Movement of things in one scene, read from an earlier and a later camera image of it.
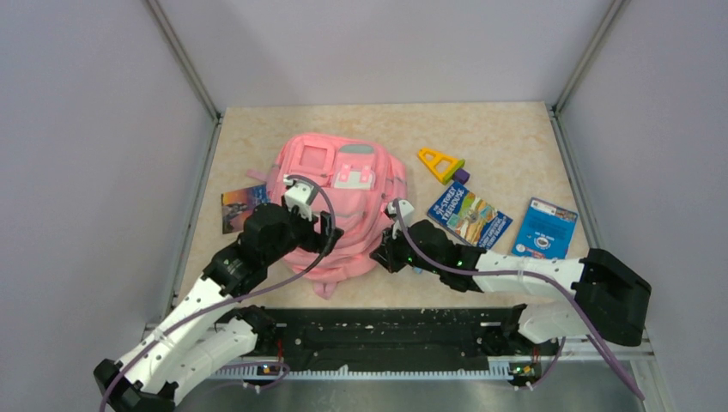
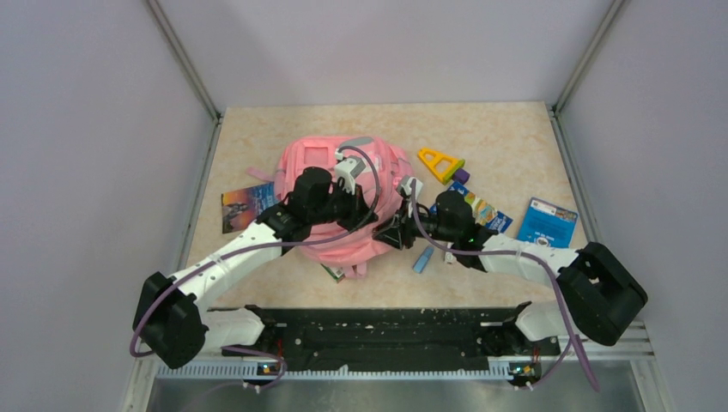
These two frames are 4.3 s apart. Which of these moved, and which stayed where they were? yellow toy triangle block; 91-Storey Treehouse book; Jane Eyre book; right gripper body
Moved: right gripper body
Stayed: yellow toy triangle block; 91-Storey Treehouse book; Jane Eyre book
